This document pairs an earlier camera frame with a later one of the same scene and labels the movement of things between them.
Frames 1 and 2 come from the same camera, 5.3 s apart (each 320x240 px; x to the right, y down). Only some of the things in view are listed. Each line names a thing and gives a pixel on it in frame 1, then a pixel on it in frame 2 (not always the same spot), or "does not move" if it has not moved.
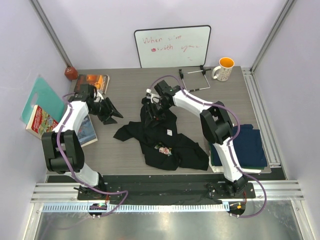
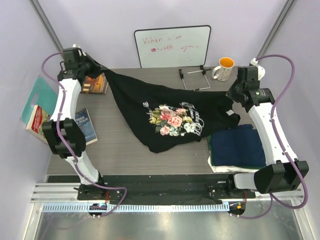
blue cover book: (86, 134) does not move
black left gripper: (109, 107) to (98, 69)
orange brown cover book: (99, 82) does not move
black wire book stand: (202, 70) does not move
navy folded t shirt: (248, 148) does not move
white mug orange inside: (226, 64) does not move
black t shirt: (163, 145) to (159, 118)
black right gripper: (150, 118) to (231, 94)
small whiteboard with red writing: (176, 47) does not move
